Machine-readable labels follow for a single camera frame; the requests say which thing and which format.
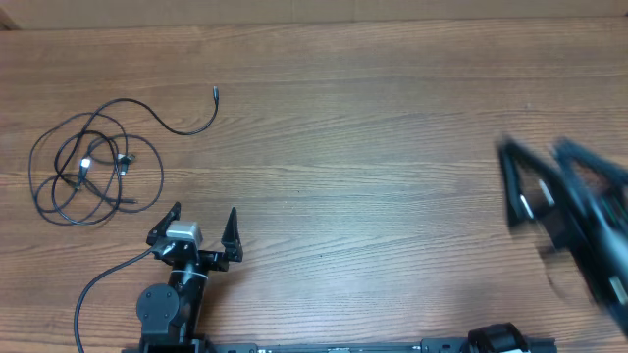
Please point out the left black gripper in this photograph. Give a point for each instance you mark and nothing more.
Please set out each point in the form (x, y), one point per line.
(218, 261)

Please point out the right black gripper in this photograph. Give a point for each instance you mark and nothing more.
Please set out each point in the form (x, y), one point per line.
(581, 211)

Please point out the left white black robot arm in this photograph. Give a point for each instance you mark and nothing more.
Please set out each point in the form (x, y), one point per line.
(169, 312)

